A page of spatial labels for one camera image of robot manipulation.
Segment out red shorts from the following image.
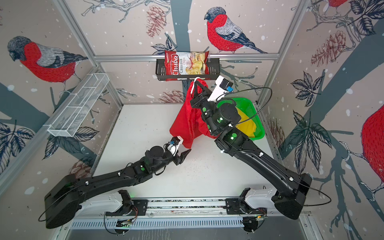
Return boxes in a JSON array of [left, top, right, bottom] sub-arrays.
[[170, 83, 216, 149]]

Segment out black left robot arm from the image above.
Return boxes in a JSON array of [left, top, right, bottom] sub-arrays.
[[39, 146, 191, 229]]

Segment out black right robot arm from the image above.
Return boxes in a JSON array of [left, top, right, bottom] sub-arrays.
[[190, 81, 312, 220]]

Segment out yellow shorts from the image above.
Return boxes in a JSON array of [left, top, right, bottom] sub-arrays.
[[236, 108, 257, 138]]

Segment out red chips bag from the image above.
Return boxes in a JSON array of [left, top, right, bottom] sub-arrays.
[[165, 51, 209, 76]]

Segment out green plastic basket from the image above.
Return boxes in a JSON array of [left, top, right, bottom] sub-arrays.
[[214, 98, 265, 141]]

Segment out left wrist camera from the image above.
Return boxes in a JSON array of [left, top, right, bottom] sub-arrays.
[[166, 136, 184, 157]]

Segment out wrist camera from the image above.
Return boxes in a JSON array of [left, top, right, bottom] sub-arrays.
[[208, 76, 234, 102], [166, 136, 184, 157]]

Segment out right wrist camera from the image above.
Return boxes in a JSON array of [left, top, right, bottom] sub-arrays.
[[208, 76, 234, 102]]

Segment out black wall shelf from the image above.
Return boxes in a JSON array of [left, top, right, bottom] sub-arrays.
[[155, 58, 221, 81]]

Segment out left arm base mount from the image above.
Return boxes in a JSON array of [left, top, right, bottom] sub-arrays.
[[105, 190, 149, 217]]

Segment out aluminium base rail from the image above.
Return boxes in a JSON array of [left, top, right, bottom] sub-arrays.
[[64, 195, 310, 220]]

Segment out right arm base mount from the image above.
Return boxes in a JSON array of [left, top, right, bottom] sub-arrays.
[[224, 188, 268, 216]]

